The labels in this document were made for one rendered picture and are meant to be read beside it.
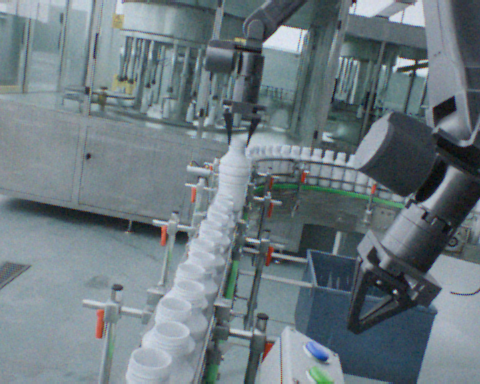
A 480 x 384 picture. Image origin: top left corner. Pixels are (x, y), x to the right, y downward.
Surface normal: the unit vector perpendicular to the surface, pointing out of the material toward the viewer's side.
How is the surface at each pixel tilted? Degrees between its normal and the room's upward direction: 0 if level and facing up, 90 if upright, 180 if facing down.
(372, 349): 90
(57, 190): 90
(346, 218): 90
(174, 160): 90
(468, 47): 57
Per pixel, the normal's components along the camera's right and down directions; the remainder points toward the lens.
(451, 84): -0.96, 0.00
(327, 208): 0.10, 0.21
